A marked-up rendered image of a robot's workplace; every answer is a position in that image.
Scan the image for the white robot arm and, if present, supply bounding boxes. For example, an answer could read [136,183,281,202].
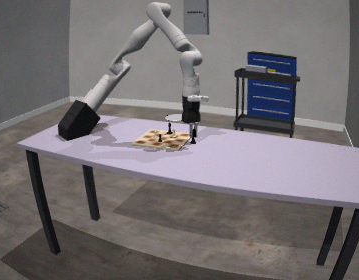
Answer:
[82,2,203,112]

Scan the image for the brown and cream chessboard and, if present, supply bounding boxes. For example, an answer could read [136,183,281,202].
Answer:
[131,129,190,151]

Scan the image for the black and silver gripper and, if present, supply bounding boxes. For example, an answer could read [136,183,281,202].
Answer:
[182,85,209,138]

